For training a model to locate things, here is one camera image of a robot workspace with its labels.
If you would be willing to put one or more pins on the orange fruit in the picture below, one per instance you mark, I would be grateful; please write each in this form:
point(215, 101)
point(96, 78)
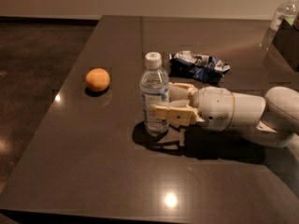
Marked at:
point(97, 79)

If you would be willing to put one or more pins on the crumpled blue white chip bag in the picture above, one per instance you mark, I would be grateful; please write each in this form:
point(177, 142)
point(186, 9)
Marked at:
point(200, 67)

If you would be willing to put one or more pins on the clear background plastic bottle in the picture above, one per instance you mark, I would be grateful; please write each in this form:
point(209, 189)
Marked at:
point(287, 10)

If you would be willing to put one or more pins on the dark box on table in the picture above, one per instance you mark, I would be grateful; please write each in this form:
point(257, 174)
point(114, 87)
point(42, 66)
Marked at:
point(286, 41)

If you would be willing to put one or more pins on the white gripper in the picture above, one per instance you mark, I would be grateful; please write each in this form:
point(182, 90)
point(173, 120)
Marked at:
point(214, 104)

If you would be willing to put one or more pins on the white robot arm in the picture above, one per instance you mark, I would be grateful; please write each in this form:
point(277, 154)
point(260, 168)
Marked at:
point(271, 120)

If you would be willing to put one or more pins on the blue label plastic water bottle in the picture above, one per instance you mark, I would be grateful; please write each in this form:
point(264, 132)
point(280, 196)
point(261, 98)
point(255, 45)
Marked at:
point(154, 89)

